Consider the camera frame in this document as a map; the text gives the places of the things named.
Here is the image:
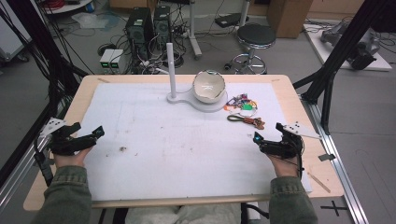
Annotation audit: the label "left hand-held gripper cable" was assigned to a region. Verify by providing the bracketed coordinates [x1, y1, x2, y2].
[33, 136, 56, 188]

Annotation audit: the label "large black computer tower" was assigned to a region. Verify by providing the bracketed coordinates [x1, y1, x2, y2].
[125, 7, 155, 61]

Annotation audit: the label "white bowl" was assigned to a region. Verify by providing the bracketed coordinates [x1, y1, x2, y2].
[192, 70, 226, 105]

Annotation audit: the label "cardboard box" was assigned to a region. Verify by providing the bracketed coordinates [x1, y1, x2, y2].
[266, 0, 314, 39]

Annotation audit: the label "black frame strut with cables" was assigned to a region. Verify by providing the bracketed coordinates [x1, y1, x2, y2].
[0, 0, 90, 188]

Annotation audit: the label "key ring with coloured tags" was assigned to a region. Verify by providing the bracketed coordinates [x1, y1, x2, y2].
[223, 92, 260, 119]

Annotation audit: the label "right hand-held gripper cable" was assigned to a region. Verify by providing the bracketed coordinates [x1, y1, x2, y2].
[296, 151, 305, 180]

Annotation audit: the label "black round stool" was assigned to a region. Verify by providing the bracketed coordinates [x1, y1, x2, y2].
[231, 23, 277, 76]

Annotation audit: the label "aluminium rail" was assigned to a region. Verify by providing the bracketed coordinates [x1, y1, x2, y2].
[299, 92, 370, 224]
[0, 136, 52, 214]

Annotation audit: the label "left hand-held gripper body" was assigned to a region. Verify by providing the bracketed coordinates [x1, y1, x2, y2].
[38, 117, 97, 156]

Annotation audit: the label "white post stand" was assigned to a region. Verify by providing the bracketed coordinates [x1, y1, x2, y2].
[165, 42, 229, 114]

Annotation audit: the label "clear plastic bag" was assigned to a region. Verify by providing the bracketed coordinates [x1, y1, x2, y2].
[71, 11, 110, 31]

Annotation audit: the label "white power supply unit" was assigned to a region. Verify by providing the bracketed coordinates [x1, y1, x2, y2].
[99, 49, 116, 75]
[109, 49, 126, 75]

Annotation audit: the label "round white table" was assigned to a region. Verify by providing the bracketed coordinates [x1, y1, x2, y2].
[41, 0, 95, 15]

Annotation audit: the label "grey and black equipment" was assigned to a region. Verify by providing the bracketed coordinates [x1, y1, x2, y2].
[320, 21, 382, 71]

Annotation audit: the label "slim black computer tower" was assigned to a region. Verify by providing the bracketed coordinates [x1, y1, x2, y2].
[153, 5, 173, 51]

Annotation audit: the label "white floor platform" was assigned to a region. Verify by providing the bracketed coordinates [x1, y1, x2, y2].
[303, 21, 393, 72]

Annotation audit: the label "hand-held gripper cable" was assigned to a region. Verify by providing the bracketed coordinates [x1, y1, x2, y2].
[296, 151, 305, 180]
[33, 136, 56, 188]

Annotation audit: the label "thin wooden stick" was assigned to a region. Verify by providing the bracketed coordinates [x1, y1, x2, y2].
[307, 172, 332, 194]

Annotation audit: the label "person's legs light trousers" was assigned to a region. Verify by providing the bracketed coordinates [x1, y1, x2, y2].
[124, 202, 243, 224]

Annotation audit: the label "black flat case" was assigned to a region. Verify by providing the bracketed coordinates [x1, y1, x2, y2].
[214, 12, 250, 29]

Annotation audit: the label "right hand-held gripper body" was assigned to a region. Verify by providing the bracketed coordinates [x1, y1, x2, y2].
[260, 121, 322, 160]

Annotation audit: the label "person's right hand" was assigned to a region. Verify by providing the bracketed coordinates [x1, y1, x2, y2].
[267, 153, 302, 179]

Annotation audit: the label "person's left hand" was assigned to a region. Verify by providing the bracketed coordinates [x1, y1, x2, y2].
[54, 147, 93, 169]

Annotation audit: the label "white desk leg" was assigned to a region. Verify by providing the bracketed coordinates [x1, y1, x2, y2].
[238, 0, 251, 28]
[186, 0, 204, 61]

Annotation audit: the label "white foam board mat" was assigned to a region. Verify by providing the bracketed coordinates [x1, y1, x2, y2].
[52, 81, 313, 203]

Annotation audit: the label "olive strap keychain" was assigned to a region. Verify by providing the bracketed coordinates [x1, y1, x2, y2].
[226, 113, 266, 131]

